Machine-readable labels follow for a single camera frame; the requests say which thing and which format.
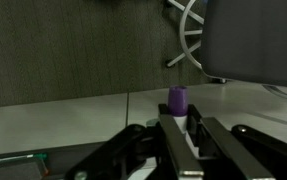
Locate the black whiteboard eraser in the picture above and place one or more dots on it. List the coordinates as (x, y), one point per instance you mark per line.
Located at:
(26, 169)

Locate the black mesh office chair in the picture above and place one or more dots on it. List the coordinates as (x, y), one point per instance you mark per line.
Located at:
(243, 40)

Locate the green capped marker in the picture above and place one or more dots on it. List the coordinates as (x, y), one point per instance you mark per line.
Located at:
(41, 156)

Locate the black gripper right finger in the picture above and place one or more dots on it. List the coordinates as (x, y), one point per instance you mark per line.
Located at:
(241, 153)

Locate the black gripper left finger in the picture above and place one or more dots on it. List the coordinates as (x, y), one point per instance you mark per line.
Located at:
(128, 151)

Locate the purple capped white marker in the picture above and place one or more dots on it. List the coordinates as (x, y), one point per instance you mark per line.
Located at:
(178, 108)

